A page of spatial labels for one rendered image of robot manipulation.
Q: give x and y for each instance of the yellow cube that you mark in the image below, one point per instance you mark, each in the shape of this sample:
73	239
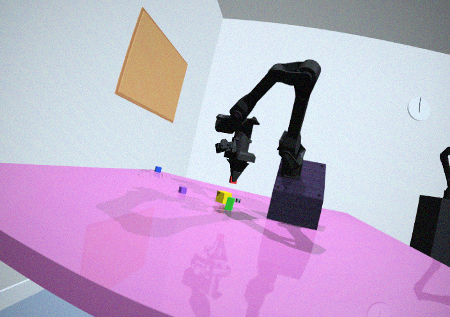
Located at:
222	196

